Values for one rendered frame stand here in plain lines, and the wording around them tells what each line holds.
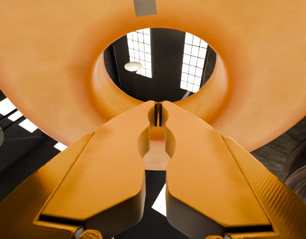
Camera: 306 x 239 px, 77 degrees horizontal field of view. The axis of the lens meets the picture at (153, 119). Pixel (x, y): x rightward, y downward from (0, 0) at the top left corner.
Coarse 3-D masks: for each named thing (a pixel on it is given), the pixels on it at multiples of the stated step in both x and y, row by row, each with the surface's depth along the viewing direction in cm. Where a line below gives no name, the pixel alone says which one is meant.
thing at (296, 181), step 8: (304, 152) 38; (296, 160) 40; (304, 160) 37; (296, 168) 36; (304, 168) 34; (288, 176) 38; (296, 176) 36; (304, 176) 35; (288, 184) 39; (296, 184) 38; (304, 184) 36; (296, 192) 39
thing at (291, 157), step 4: (304, 140) 38; (300, 144) 39; (304, 144) 38; (296, 148) 40; (300, 148) 39; (304, 148) 39; (292, 152) 41; (296, 152) 40; (288, 156) 43; (292, 156) 42; (288, 160) 43; (292, 160) 42; (288, 164) 43; (284, 168) 45; (288, 168) 44; (284, 172) 46; (284, 176) 47
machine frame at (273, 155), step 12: (204, 60) 57; (204, 72) 59; (204, 84) 52; (300, 120) 45; (288, 132) 48; (300, 132) 47; (276, 144) 52; (288, 144) 50; (264, 156) 58; (276, 156) 55; (276, 168) 58
